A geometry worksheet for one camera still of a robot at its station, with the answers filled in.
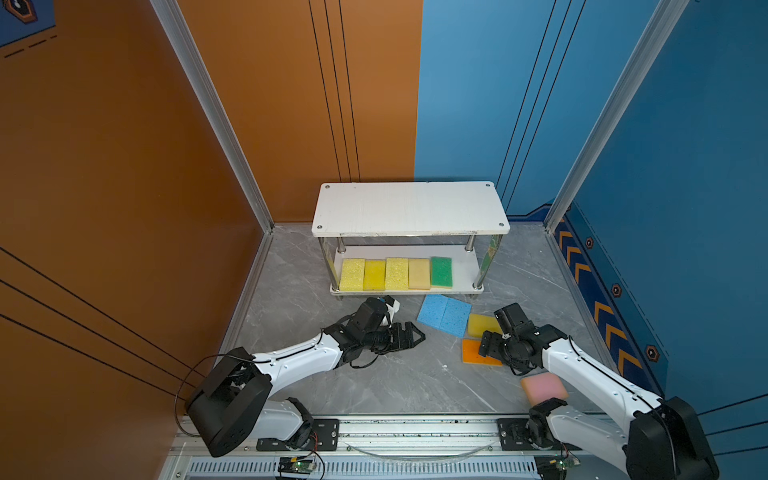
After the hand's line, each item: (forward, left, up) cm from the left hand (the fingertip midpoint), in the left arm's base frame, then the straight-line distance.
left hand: (417, 338), depth 80 cm
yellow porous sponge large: (+22, +20, -2) cm, 30 cm away
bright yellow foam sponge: (+21, +13, -1) cm, 25 cm away
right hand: (-1, -21, -7) cm, 22 cm away
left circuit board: (-28, +29, -11) cm, 42 cm away
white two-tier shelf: (+20, -11, +25) cm, 34 cm away
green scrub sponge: (+23, -9, -1) cm, 25 cm away
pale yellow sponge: (+22, -2, -1) cm, 22 cm away
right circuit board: (-27, -33, -11) cm, 44 cm away
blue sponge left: (+13, -6, -8) cm, 16 cm away
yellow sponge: (+9, -20, -8) cm, 23 cm away
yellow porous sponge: (+22, +6, -1) cm, 23 cm away
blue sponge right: (+10, -13, -7) cm, 18 cm away
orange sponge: (-1, -16, -9) cm, 18 cm away
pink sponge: (-11, -33, -5) cm, 35 cm away
